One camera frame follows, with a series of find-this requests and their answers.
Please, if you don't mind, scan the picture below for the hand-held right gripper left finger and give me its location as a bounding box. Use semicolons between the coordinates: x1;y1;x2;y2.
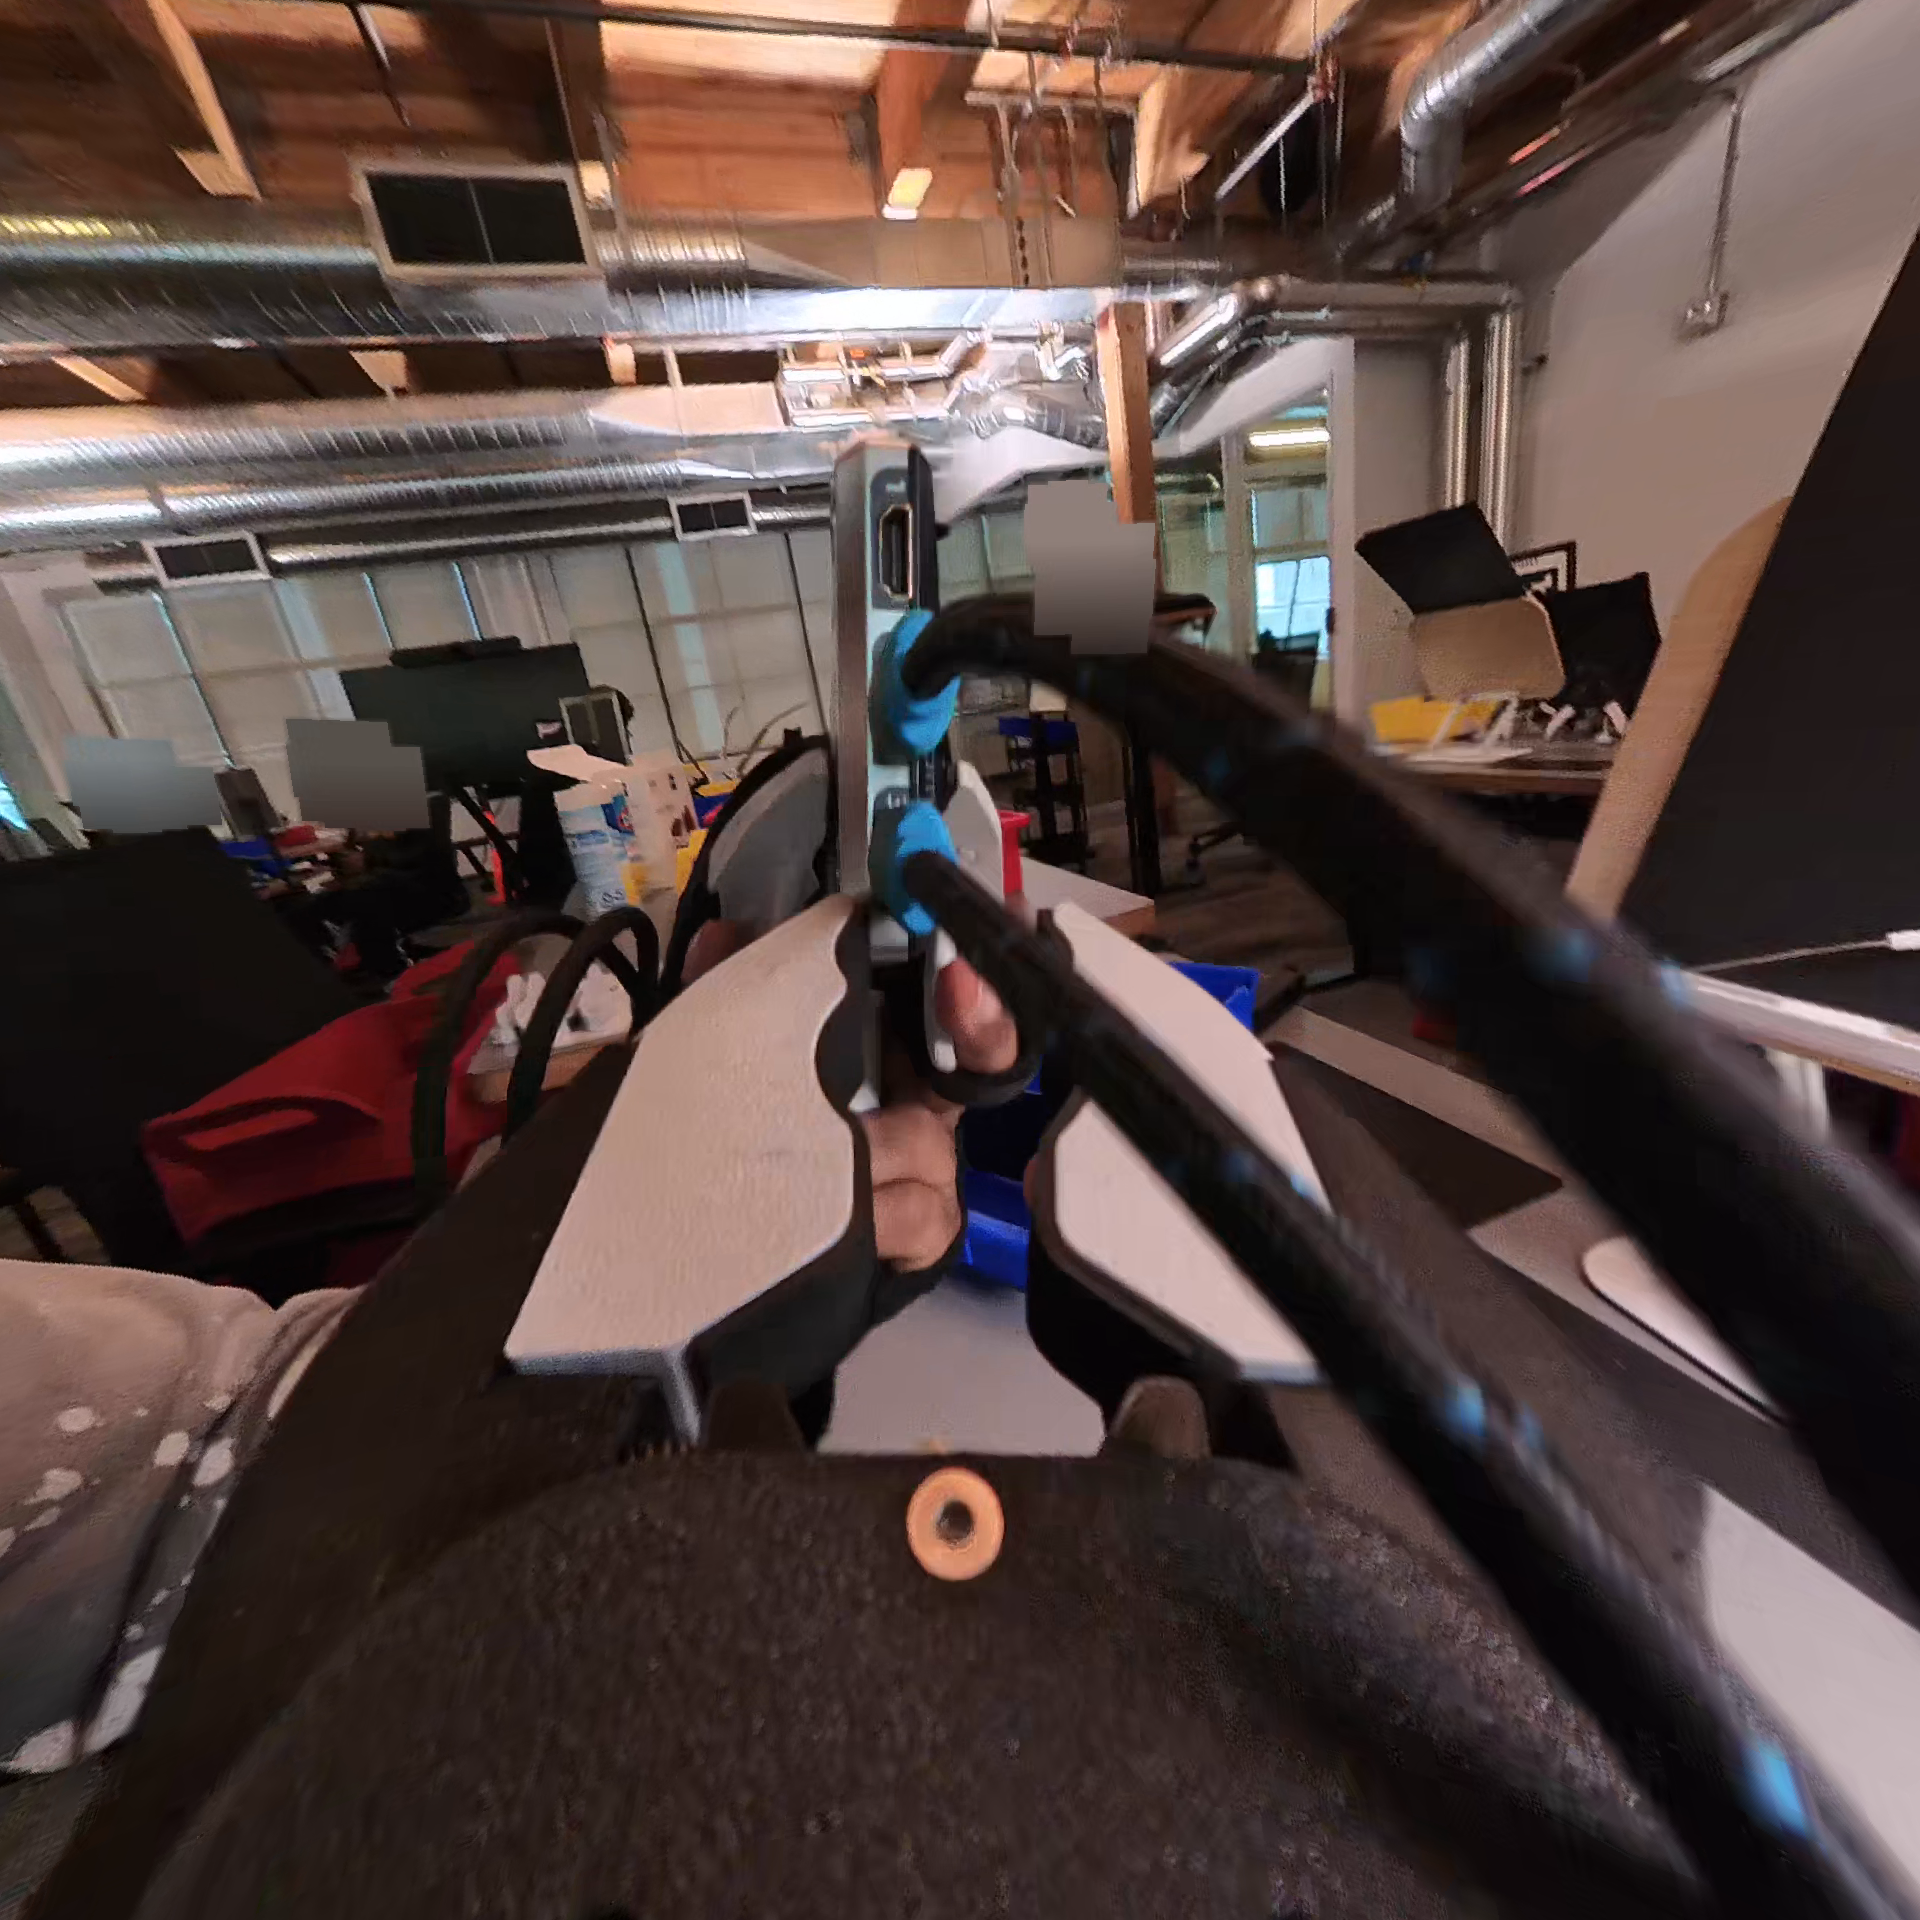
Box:
506;901;887;1442

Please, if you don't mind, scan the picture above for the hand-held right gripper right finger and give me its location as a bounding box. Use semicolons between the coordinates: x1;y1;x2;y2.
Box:
1027;901;1333;1385

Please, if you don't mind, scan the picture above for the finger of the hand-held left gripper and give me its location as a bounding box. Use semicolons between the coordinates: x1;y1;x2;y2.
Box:
683;738;843;977
944;758;1005;904

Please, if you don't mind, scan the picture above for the black braided hdmi cable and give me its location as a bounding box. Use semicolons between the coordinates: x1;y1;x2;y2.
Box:
875;804;1876;1920
870;593;1920;1592

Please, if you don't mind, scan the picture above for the black multiport hub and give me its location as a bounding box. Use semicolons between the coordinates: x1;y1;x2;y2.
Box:
828;438;946;963

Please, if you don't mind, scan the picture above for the blue plastic bin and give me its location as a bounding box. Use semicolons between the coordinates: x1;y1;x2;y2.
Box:
959;958;1265;1295

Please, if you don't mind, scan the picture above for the person's left forearm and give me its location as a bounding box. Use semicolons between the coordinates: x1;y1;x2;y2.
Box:
0;1257;362;1779

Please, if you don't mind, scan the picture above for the person's left hand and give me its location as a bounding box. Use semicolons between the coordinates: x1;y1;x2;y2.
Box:
869;961;1042;1277

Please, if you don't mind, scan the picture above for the black rack with blue bins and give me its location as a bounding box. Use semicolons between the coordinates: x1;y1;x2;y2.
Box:
998;713;1097;871

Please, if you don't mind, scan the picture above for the white wipes canister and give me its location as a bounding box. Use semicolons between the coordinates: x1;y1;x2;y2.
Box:
560;781;639;920

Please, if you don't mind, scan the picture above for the black monitor on stand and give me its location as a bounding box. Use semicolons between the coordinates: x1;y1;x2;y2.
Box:
341;641;593;902

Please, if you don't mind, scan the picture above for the red bag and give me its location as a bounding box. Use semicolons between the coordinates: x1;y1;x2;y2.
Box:
144;953;519;1254

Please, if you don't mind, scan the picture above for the wooden pillar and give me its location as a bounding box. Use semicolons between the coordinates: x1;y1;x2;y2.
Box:
1095;300;1161;525

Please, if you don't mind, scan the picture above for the wooden top office desk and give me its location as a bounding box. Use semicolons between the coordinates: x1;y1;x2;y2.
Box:
1388;744;1630;796

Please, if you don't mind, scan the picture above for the beige panel with black flap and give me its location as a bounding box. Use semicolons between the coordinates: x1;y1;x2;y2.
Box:
1356;504;1573;707

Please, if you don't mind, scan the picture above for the black office chair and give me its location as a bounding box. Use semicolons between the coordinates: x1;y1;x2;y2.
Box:
0;834;362;1202

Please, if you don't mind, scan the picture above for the ceiling air vent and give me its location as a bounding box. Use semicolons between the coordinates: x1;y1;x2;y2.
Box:
353;158;602;286

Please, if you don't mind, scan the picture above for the black board with wooden edge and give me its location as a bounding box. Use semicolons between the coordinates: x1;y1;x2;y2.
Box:
1567;223;1920;1053

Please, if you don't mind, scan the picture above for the black looped cable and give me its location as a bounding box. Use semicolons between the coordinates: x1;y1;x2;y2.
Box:
410;904;665;1202

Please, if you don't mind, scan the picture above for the silver air duct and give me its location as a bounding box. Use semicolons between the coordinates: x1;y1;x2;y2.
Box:
0;210;1524;557

